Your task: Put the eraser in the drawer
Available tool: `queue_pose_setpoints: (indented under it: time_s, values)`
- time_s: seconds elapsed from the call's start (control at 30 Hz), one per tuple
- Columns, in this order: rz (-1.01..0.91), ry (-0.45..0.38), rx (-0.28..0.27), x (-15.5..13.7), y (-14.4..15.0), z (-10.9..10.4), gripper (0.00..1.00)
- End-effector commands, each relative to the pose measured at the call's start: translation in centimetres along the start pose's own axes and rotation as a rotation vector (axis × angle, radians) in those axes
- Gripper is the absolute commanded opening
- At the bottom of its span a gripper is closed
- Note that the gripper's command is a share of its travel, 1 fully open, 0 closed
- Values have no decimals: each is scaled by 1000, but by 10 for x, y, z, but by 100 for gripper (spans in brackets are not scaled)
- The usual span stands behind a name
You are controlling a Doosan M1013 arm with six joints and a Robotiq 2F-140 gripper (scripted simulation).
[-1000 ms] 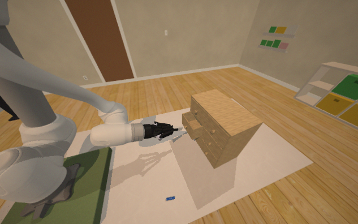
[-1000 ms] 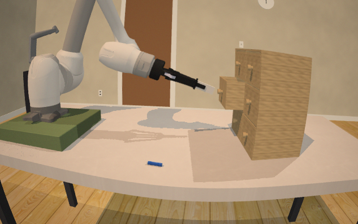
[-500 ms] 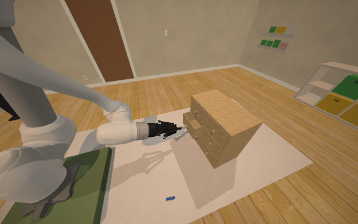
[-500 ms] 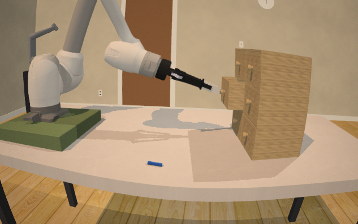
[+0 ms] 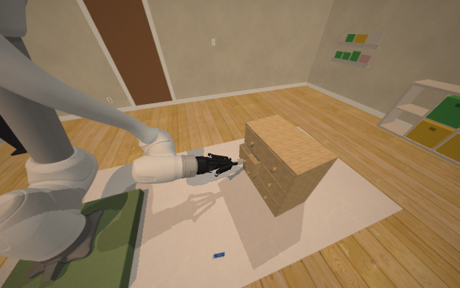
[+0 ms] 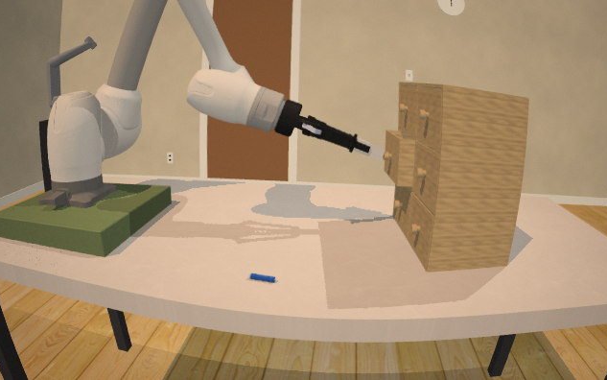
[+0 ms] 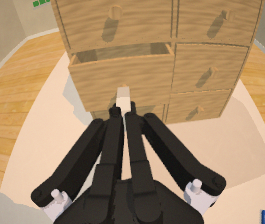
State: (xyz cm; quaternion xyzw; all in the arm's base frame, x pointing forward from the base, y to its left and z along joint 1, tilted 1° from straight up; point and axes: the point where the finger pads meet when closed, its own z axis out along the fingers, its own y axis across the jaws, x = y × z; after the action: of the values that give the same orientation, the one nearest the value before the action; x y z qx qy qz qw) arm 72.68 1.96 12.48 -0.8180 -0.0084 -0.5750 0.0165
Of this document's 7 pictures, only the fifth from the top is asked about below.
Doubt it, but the small wooden chest of drawers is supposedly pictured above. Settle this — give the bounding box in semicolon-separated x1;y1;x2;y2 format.
246;114;338;217

